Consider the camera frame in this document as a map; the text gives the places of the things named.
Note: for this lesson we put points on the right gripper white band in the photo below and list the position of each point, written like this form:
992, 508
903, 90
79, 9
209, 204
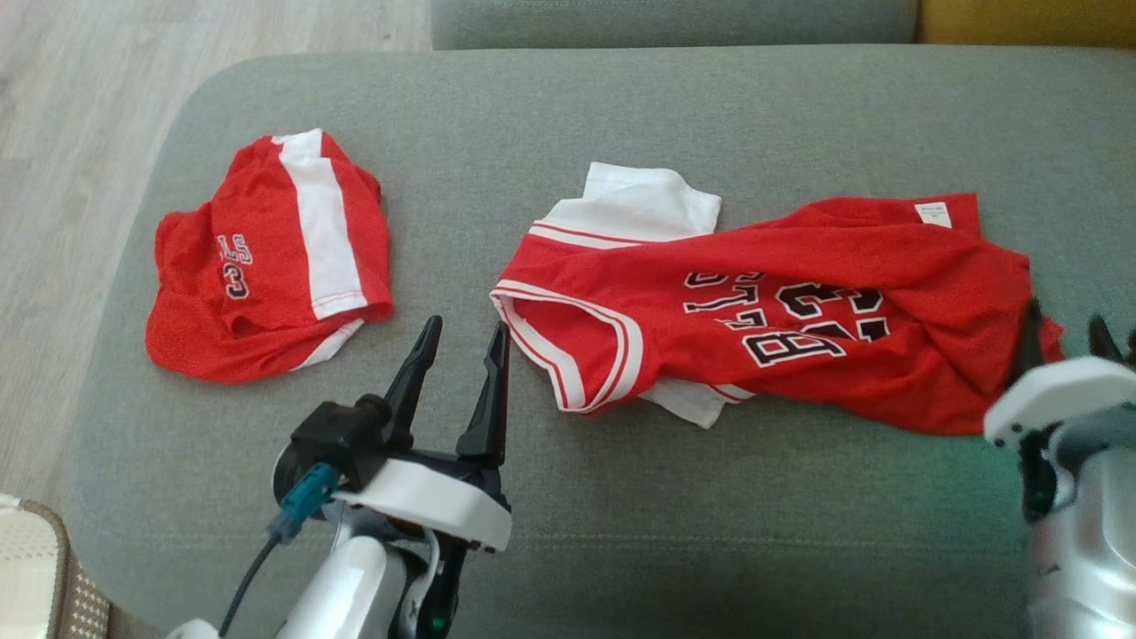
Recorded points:
1056, 395

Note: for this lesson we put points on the large grey sofa seat cushion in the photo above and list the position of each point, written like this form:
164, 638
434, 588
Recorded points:
621, 550

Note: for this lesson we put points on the beige woven basket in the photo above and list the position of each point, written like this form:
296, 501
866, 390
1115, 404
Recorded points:
35, 577

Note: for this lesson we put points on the yellow sofa cushion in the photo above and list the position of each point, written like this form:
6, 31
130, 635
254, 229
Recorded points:
1021, 22

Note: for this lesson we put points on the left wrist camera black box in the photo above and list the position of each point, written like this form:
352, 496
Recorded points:
337, 439

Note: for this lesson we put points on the red basketball jersey white sleeves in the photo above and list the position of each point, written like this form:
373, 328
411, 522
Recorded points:
887, 266

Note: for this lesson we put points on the red shorts with white stripes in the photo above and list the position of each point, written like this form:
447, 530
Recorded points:
266, 204

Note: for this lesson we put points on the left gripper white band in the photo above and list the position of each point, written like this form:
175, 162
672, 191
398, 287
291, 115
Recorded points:
435, 501

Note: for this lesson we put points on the small grey sofa cushion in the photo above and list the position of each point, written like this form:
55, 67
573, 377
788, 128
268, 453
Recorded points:
666, 22

